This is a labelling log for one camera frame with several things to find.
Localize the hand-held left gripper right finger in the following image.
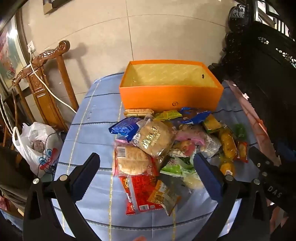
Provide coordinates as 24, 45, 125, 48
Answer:
194, 152, 270, 241

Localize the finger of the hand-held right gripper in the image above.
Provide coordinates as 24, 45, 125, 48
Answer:
248, 146, 281, 176

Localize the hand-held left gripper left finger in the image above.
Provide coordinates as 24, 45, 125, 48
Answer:
23, 152, 100, 241

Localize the orange cardboard box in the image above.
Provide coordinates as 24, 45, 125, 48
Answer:
119, 61, 224, 112

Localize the white puffed snack packet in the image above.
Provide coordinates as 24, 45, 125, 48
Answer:
182, 173, 204, 190

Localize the small red snack packet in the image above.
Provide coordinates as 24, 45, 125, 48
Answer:
234, 140, 249, 163

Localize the yellow cake packet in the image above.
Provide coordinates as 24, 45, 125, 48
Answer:
218, 128, 238, 161
218, 159, 236, 177

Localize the clear white candy packet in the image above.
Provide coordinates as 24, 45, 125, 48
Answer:
200, 136, 223, 159

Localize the green candy packet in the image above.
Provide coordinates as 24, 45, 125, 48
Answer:
232, 123, 248, 141

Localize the white green snack packet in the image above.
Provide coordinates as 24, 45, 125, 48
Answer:
161, 157, 197, 177

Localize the pink yellow snack packet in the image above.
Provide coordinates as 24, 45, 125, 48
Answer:
168, 141, 198, 158

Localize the blue striped tablecloth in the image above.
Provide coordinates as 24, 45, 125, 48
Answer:
0, 72, 266, 241

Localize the yellow orange snack packet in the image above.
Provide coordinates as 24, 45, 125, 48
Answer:
147, 179, 182, 216

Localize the white plastic bag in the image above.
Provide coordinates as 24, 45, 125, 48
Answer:
12, 122, 63, 178

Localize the blue snack packet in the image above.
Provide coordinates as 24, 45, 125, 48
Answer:
179, 107, 212, 125
109, 117, 144, 139

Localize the brown round cracker packet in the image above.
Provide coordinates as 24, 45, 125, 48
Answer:
132, 119, 176, 158

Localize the dark cloth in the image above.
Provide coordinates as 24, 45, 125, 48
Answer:
0, 146, 31, 210

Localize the clear wafer roll packet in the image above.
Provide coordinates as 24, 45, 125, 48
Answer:
124, 108, 155, 118

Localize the carved wooden chair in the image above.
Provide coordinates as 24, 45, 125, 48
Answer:
11, 40, 79, 133

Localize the dark carved wooden furniture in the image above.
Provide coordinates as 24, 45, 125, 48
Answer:
208, 0, 296, 151

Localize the white power cable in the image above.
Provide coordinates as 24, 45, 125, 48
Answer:
27, 47, 77, 114

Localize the white rope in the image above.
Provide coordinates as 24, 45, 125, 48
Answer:
0, 95, 22, 145

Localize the framed wall picture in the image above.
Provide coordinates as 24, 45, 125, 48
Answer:
0, 16, 28, 91

